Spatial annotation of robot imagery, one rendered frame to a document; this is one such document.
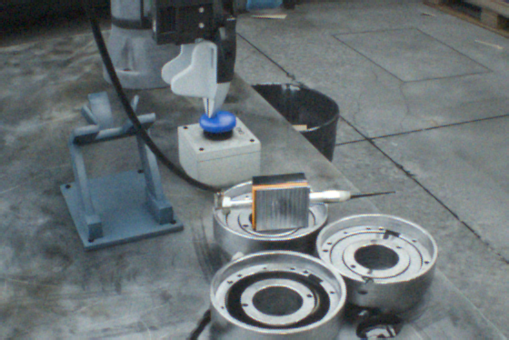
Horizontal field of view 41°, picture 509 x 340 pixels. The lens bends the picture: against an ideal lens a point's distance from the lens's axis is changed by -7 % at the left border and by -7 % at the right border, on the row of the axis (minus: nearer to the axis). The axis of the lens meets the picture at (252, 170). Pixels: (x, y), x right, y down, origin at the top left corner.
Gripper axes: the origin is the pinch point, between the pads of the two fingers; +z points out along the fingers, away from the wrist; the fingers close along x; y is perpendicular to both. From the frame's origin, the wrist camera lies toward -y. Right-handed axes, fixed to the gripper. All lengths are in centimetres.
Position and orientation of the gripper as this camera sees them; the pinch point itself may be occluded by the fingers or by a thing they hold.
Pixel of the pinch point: (216, 104)
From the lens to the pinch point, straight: 76.5
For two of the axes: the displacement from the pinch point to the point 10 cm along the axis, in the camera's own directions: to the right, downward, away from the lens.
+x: 3.7, 4.4, -8.2
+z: -0.1, 8.8, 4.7
